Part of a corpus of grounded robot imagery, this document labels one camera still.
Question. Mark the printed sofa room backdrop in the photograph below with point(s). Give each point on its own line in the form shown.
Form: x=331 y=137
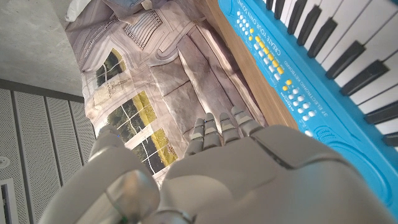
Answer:
x=186 y=62

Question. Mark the pale curtain cloth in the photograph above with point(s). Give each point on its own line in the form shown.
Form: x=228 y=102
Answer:
x=76 y=9

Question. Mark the blue toy piano keyboard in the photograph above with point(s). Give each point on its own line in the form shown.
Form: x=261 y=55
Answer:
x=311 y=77

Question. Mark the grey perforated acoustic panel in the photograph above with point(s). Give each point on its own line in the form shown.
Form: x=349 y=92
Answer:
x=37 y=155

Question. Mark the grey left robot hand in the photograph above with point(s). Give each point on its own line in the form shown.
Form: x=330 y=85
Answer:
x=233 y=180

